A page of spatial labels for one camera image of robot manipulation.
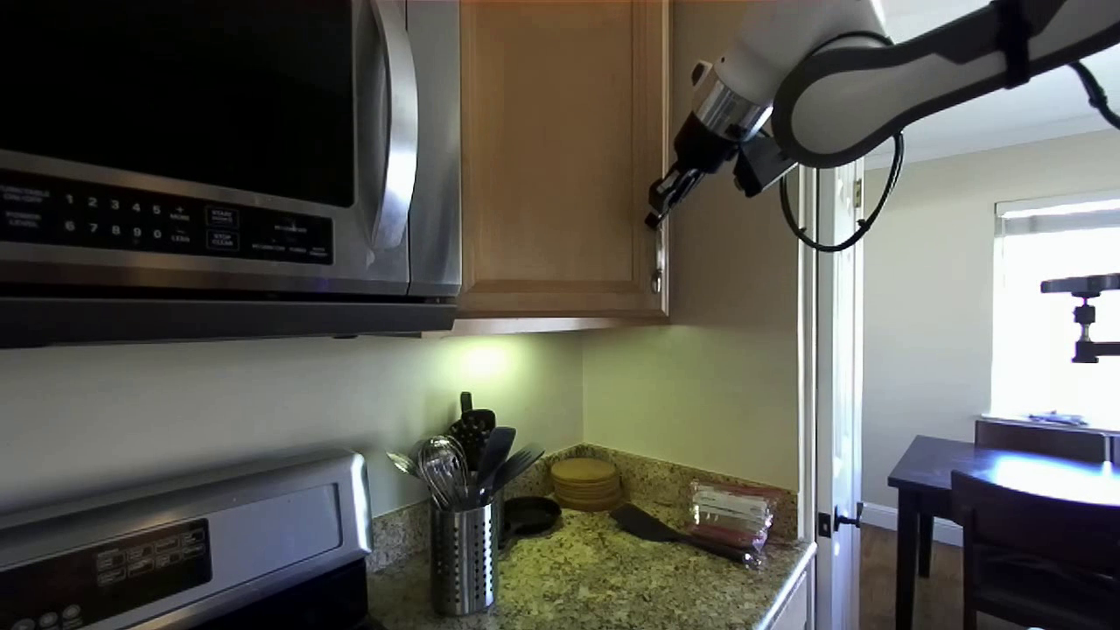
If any black serving spoon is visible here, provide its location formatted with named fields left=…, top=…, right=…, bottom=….
left=494, top=446, right=550, bottom=500

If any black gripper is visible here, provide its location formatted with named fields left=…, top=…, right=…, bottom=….
left=646, top=106, right=749, bottom=233

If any steel and black stove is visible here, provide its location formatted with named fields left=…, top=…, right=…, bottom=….
left=0, top=446, right=378, bottom=630

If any dark wooden table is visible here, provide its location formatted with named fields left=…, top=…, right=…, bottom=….
left=887, top=431, right=1120, bottom=630

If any black door latch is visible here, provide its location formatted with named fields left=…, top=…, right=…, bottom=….
left=811, top=504, right=870, bottom=542

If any stainless steel microwave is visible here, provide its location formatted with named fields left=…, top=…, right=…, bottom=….
left=0, top=0, right=466, bottom=350

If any black camera on mount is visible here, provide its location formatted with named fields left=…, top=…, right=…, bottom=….
left=1036, top=270, right=1120, bottom=367

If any light wooden cabinet door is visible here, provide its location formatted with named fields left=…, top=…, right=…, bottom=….
left=457, top=0, right=677, bottom=325

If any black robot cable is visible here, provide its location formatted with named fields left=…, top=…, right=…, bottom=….
left=774, top=32, right=910, bottom=254

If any black flat spatula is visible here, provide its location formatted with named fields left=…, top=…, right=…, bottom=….
left=605, top=500, right=703, bottom=554

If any dark wooden chair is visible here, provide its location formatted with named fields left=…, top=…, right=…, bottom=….
left=947, top=465, right=1120, bottom=630
left=969, top=414, right=1112, bottom=469

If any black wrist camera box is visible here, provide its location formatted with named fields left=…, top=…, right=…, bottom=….
left=731, top=122, right=797, bottom=201

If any white door frame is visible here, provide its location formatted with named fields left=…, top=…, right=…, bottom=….
left=794, top=154, right=872, bottom=630

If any metal cabinet door handle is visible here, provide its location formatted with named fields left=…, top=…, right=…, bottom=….
left=648, top=224, right=677, bottom=317

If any black nylon turner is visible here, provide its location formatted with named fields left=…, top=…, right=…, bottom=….
left=468, top=422, right=523, bottom=504

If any bright window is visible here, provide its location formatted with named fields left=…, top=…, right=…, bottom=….
left=990, top=193, right=1120, bottom=431

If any steel utensil holder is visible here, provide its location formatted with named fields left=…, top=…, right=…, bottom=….
left=426, top=498, right=504, bottom=619

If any black round dish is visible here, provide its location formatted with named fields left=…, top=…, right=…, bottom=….
left=500, top=494, right=564, bottom=542

